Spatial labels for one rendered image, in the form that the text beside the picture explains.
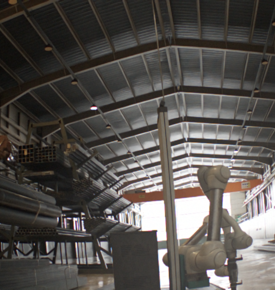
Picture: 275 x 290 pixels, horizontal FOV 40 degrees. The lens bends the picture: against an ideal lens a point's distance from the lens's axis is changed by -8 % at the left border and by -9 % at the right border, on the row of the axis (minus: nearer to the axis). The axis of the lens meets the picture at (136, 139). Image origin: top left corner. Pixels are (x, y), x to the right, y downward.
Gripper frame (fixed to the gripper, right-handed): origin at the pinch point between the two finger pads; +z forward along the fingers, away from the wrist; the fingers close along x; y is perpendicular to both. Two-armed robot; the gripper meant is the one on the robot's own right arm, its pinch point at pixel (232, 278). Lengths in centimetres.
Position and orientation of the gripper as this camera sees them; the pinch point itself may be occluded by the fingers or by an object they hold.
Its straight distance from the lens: 312.9
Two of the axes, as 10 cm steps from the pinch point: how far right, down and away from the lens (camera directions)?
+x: 0.0, -2.6, -9.6
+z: 0.7, 9.6, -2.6
